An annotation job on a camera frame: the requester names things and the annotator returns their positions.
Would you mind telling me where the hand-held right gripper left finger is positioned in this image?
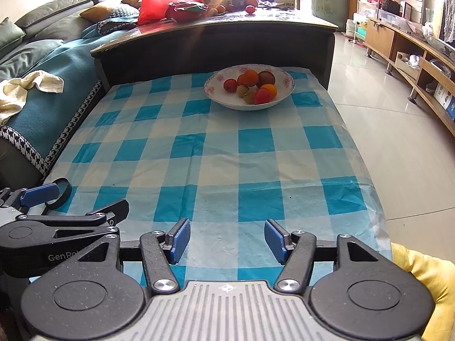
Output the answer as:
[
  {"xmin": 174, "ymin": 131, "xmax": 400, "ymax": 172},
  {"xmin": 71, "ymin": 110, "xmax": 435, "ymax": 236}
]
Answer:
[{"xmin": 76, "ymin": 217, "xmax": 191, "ymax": 295}]

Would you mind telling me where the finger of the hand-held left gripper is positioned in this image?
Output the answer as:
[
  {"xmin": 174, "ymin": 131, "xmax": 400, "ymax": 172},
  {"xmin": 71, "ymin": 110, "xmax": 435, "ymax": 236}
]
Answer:
[
  {"xmin": 21, "ymin": 199, "xmax": 129, "ymax": 253},
  {"xmin": 0, "ymin": 180, "xmax": 72, "ymax": 211}
]

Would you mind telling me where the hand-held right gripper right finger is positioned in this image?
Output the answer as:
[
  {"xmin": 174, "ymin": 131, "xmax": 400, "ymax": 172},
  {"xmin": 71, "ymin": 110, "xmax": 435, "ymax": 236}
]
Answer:
[{"xmin": 264, "ymin": 218, "xmax": 379, "ymax": 295}]

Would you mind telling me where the white floral plate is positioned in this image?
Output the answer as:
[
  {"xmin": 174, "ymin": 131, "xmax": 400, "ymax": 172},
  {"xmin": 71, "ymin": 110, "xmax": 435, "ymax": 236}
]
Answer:
[{"xmin": 203, "ymin": 63, "xmax": 295, "ymax": 111}]

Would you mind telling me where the blue checked tablecloth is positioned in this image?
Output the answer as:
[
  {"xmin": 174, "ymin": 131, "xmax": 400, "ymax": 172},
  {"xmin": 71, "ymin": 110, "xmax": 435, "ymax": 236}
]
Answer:
[{"xmin": 42, "ymin": 66, "xmax": 393, "ymax": 286}]

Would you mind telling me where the cream towel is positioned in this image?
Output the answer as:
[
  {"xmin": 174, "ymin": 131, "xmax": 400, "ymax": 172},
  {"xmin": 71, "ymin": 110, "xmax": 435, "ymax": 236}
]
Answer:
[{"xmin": 0, "ymin": 70, "xmax": 65, "ymax": 126}]

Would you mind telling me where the yellow cloth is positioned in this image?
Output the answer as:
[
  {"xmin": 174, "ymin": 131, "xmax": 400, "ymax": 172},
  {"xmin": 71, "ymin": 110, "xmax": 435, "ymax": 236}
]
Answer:
[{"xmin": 391, "ymin": 242, "xmax": 455, "ymax": 341}]

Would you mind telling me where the dark patterned cushion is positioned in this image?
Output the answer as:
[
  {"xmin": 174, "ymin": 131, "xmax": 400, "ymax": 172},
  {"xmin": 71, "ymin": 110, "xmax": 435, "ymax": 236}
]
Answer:
[{"xmin": 98, "ymin": 19, "xmax": 139, "ymax": 36}]

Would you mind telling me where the grey-green sofa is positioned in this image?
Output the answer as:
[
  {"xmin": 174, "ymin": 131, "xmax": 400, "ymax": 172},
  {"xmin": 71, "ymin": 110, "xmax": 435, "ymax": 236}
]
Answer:
[{"xmin": 0, "ymin": 0, "xmax": 143, "ymax": 192}]

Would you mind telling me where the dark coffee table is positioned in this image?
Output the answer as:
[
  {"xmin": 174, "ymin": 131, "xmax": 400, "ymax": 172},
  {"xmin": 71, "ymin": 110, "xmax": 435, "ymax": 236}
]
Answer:
[{"xmin": 90, "ymin": 5, "xmax": 340, "ymax": 91}]

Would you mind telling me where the yellow cushion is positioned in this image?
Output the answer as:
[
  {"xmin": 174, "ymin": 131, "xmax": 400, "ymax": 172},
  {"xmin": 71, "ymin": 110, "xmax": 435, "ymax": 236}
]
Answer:
[{"xmin": 80, "ymin": 2, "xmax": 125, "ymax": 22}]

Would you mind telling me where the red plastic bag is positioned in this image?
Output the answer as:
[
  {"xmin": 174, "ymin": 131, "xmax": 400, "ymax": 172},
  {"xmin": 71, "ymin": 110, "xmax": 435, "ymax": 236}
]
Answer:
[{"xmin": 137, "ymin": 0, "xmax": 203, "ymax": 25}]

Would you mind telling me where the open wooden drawer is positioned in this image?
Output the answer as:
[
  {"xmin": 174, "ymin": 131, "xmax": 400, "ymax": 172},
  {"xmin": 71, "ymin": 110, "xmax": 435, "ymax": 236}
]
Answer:
[{"xmin": 395, "ymin": 51, "xmax": 423, "ymax": 79}]

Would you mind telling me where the blue and white box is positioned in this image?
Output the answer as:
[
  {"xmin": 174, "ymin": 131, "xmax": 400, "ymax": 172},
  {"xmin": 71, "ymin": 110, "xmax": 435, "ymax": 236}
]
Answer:
[{"xmin": 434, "ymin": 82, "xmax": 455, "ymax": 119}]

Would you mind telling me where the white plastic basket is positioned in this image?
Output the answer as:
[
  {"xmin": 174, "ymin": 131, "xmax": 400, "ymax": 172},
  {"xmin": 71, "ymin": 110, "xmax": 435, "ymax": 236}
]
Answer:
[{"xmin": 346, "ymin": 18, "xmax": 367, "ymax": 41}]

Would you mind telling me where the wooden TV cabinet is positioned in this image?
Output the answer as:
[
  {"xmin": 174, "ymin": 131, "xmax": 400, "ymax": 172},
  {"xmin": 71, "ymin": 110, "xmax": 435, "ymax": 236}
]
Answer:
[{"xmin": 364, "ymin": 16, "xmax": 455, "ymax": 137}]

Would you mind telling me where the dark wicker basket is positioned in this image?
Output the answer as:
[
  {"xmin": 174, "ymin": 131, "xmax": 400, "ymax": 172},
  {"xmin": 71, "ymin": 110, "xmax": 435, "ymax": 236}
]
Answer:
[{"xmin": 379, "ymin": 0, "xmax": 402, "ymax": 14}]

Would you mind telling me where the white wire rack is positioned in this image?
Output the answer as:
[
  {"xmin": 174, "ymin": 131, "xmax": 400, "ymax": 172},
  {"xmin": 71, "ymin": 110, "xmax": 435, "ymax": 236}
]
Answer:
[{"xmin": 356, "ymin": 0, "xmax": 382, "ymax": 39}]

